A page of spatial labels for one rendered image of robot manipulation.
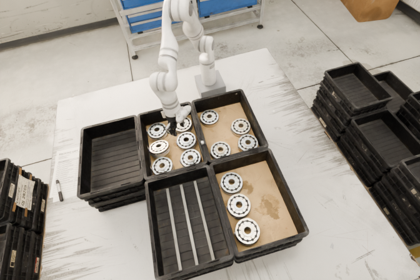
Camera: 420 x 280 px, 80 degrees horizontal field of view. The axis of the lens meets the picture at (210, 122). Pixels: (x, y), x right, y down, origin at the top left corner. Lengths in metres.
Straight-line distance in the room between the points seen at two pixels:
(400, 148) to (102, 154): 1.92
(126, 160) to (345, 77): 1.76
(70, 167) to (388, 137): 2.11
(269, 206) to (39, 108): 2.71
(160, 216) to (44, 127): 2.08
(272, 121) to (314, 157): 0.32
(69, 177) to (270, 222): 1.12
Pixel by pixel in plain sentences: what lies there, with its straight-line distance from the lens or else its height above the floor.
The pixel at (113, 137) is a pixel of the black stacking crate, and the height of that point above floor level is 0.83.
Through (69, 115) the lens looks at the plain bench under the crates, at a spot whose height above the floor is 0.70.
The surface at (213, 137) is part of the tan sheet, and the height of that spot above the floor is 0.83.
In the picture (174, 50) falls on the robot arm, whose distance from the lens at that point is 0.99.
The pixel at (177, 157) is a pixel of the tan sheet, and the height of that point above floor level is 0.83.
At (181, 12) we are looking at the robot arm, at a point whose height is 1.45.
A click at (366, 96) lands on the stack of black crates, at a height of 0.49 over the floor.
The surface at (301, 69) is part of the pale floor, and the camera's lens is 3.01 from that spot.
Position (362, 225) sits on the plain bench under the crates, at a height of 0.70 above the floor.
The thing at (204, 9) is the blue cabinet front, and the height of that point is 0.41.
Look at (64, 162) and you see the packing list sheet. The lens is 1.73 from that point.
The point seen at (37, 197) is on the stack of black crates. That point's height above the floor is 0.26.
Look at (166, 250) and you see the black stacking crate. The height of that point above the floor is 0.83.
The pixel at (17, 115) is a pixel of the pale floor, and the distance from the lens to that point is 3.39.
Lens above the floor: 1.97
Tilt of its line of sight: 54 degrees down
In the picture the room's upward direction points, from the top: 7 degrees counter-clockwise
